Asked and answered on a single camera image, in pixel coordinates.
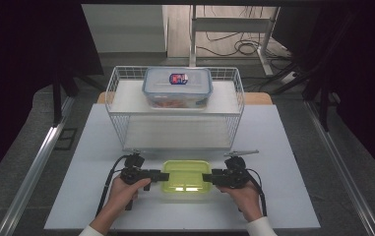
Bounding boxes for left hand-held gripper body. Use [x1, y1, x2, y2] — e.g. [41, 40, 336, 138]
[119, 150, 153, 192]

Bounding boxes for aluminium rail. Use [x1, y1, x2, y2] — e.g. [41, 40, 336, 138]
[305, 99, 375, 236]
[0, 96, 75, 236]

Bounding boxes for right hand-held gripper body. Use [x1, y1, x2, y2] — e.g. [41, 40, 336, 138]
[220, 149, 260, 190]

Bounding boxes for hand-held gripper black cable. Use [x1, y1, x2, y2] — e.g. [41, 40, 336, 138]
[94, 154, 131, 218]
[245, 167, 269, 217]

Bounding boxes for black stand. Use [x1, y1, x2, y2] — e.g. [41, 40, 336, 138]
[51, 63, 80, 128]
[317, 73, 333, 133]

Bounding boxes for dark curtain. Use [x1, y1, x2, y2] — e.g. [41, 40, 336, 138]
[0, 0, 104, 193]
[272, 3, 375, 188]

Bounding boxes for black floor cables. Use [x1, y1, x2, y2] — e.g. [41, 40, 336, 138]
[196, 5, 294, 61]

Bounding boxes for green plastic container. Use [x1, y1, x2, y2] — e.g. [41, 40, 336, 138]
[160, 159, 214, 195]

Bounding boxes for white metal desk frame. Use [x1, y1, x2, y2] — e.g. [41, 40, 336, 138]
[188, 4, 281, 77]

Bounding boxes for clear food container blue lid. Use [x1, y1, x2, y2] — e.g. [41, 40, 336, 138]
[141, 66, 215, 111]

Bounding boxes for white power strip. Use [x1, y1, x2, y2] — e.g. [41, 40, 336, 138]
[280, 70, 299, 84]

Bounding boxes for wooden table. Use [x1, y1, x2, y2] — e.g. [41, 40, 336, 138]
[95, 91, 274, 106]

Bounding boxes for white cabinet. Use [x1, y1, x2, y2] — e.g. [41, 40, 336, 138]
[81, 3, 169, 54]

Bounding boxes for person's right hand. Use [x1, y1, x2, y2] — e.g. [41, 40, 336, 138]
[217, 179, 264, 223]

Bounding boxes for white wire shelf rack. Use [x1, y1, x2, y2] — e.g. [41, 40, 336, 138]
[104, 65, 246, 152]

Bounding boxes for left hand-held gripper black cable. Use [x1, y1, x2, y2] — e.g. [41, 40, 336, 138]
[94, 154, 131, 218]

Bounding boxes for right hand-held gripper black cable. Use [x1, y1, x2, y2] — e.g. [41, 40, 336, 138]
[245, 167, 269, 217]

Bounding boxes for person's left hand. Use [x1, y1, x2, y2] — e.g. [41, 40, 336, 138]
[91, 176, 152, 231]

